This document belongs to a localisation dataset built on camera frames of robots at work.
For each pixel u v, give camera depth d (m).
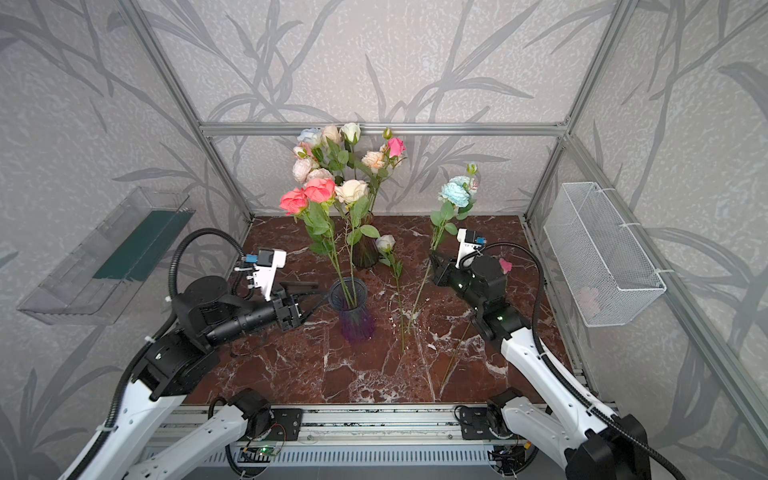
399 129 0.93
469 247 0.65
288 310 0.51
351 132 0.85
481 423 0.73
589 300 0.73
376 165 0.84
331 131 0.85
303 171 0.77
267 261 0.52
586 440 0.39
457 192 0.69
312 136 0.81
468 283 0.59
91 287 0.64
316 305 0.51
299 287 0.59
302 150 0.76
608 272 0.61
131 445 0.40
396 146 0.78
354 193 0.68
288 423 0.74
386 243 1.07
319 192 0.67
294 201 0.67
